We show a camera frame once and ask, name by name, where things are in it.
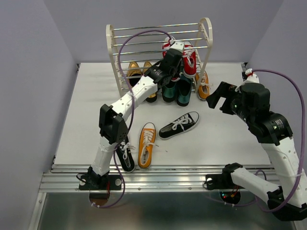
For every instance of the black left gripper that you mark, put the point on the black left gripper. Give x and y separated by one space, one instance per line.
178 67

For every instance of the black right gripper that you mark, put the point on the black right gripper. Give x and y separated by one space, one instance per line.
225 89

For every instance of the red sneaker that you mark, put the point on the red sneaker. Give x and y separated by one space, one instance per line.
165 46
189 60

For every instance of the orange sneaker front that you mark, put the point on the orange sneaker front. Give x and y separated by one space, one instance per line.
146 144

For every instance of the orange sneaker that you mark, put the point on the orange sneaker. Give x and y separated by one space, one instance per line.
146 144
203 90

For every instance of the black sneaker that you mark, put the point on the black sneaker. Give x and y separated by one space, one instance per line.
183 124
125 157

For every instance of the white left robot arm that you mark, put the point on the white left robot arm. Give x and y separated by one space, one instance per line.
112 118

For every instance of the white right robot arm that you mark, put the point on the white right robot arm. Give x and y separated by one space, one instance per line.
288 200

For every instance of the cream metal shoe shelf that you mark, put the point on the cream metal shoe shelf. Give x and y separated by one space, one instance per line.
140 44

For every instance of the orange sneaker by shelf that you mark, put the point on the orange sneaker by shelf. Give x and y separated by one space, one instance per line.
203 90

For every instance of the gold loafer right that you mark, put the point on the gold loafer right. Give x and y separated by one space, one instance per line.
153 97

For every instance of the gold loafer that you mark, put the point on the gold loafer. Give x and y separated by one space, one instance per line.
134 73
153 97

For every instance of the green loafer right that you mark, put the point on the green loafer right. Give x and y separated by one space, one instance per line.
184 86

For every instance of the green loafer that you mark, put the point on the green loafer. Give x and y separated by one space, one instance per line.
169 92
184 86

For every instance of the green loafer left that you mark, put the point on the green loafer left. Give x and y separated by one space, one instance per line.
169 92

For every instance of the gold loafer left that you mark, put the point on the gold loafer left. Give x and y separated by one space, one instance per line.
134 73

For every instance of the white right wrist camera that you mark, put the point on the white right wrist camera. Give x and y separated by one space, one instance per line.
249 76

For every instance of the aluminium mounting rail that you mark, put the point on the aluminium mounting rail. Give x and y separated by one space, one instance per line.
157 178

